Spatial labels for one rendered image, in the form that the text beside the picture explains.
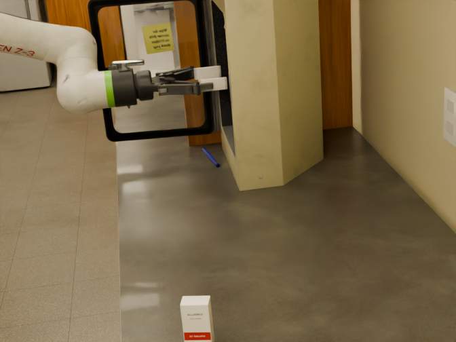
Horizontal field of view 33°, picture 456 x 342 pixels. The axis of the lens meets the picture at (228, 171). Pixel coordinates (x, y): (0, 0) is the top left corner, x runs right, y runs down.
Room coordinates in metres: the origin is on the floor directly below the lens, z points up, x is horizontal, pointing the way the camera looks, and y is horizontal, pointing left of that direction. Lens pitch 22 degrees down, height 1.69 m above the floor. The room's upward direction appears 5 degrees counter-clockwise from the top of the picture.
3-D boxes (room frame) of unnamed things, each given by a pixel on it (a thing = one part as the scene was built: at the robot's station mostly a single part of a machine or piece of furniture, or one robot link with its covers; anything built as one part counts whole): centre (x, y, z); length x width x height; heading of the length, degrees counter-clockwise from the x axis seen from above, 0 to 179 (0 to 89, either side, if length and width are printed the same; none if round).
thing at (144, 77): (1.87, 0.16, 1.19); 0.09 x 0.08 x 0.07; 96
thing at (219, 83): (1.82, 0.02, 1.19); 0.07 x 0.01 x 0.03; 96
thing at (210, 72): (1.94, 0.03, 1.19); 0.07 x 0.01 x 0.03; 96
